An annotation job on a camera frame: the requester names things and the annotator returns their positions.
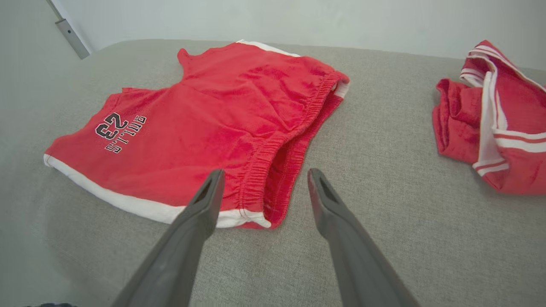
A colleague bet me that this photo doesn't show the red white basketball jersey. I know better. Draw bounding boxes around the red white basketball jersey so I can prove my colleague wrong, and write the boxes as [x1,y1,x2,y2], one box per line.
[432,40,546,196]

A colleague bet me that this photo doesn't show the grey fabric sofa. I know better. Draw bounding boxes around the grey fabric sofa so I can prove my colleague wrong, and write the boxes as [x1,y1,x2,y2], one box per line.
[0,39,546,307]

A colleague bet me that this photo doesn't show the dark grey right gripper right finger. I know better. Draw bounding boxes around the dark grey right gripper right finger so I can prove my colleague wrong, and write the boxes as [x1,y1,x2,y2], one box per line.
[308,168,421,307]

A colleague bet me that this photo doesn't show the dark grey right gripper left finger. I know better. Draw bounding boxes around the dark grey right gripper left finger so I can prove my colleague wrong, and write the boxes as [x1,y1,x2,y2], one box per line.
[112,169,226,307]

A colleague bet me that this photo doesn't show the red white basketball shorts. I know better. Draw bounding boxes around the red white basketball shorts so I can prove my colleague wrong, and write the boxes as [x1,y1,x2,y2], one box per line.
[44,40,350,230]

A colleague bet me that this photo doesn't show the grey metal bar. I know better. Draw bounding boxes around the grey metal bar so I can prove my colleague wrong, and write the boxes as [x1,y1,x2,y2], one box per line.
[46,0,91,59]

